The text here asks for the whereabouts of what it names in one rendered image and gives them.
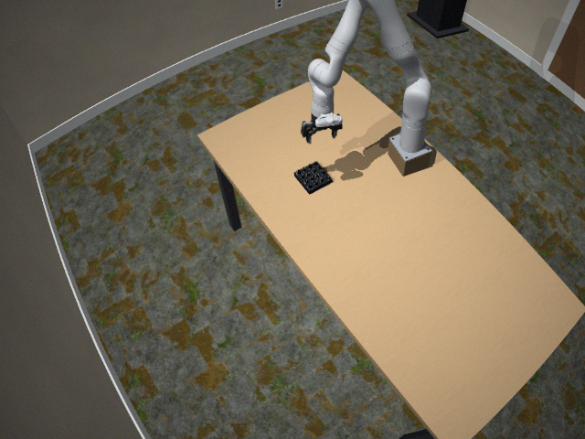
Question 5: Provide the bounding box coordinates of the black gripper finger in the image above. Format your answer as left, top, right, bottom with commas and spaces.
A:
301, 121, 322, 144
326, 124, 343, 139

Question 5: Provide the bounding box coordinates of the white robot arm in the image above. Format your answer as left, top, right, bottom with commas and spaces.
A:
308, 0, 431, 153

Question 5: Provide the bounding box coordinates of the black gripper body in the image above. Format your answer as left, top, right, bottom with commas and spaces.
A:
311, 114, 327, 131

